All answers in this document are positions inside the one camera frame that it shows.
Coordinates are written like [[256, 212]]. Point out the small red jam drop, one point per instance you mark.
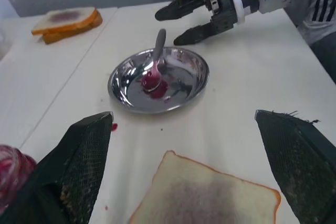
[[114, 127]]

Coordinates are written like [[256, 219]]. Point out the round stainless steel plate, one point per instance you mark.
[[168, 82]]

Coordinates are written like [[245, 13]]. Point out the red jam blob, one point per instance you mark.
[[161, 90]]

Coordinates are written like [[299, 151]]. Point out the white bread slice, jam stain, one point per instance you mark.
[[199, 195]]

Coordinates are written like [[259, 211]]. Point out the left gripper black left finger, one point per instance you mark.
[[78, 161]]

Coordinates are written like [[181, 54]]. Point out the jam topped white bread slice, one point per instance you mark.
[[65, 19]]

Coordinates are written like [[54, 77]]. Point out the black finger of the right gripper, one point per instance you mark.
[[181, 6], [195, 33]]

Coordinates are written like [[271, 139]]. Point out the bread slices with jam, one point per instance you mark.
[[78, 31]]

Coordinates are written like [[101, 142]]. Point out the glass jar of red jam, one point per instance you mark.
[[13, 174]]

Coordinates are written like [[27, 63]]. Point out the person in striped white shirt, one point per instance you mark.
[[321, 16]]

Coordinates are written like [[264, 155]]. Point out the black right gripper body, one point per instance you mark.
[[224, 11]]

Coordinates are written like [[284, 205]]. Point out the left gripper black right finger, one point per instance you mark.
[[302, 161]]

